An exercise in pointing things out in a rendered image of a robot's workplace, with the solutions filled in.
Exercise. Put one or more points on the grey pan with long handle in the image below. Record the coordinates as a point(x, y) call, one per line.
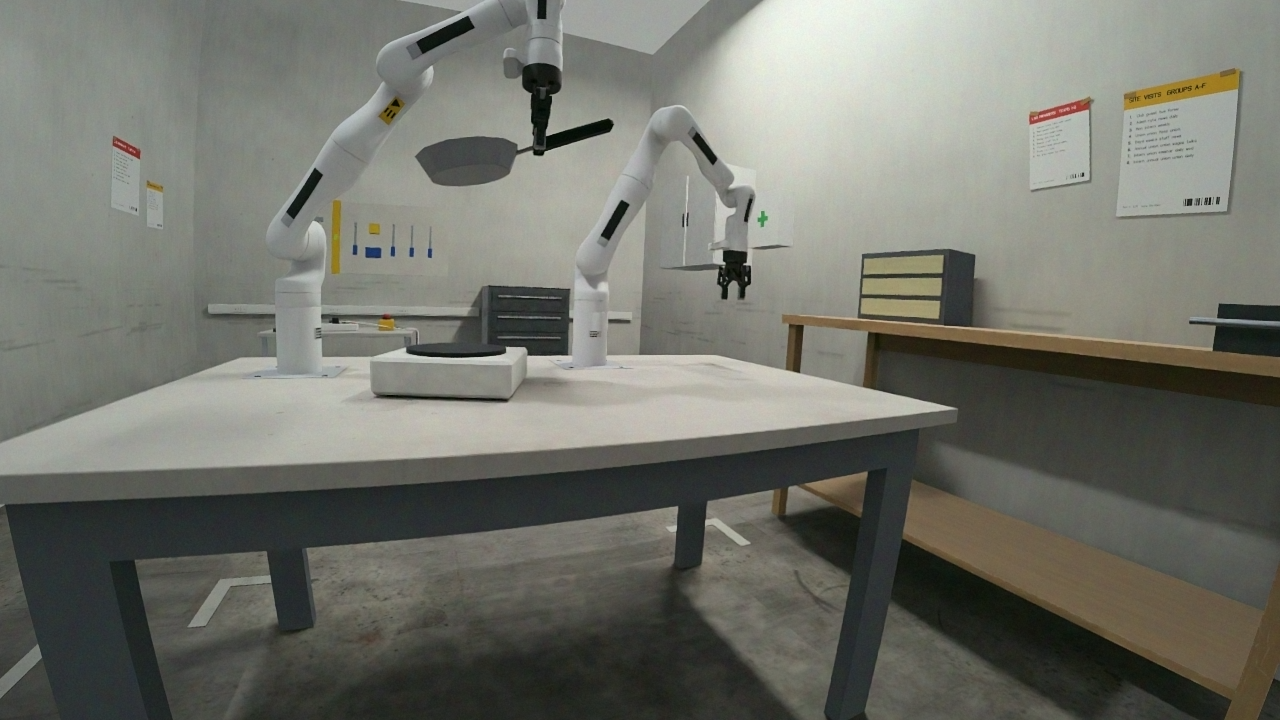
point(478, 160)

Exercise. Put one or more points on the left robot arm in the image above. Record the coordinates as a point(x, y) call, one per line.
point(591, 292)

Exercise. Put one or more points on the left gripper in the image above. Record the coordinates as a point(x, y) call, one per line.
point(736, 259)

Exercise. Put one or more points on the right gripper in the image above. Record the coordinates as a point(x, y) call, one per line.
point(536, 77)

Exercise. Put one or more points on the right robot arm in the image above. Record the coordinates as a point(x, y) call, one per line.
point(405, 65)

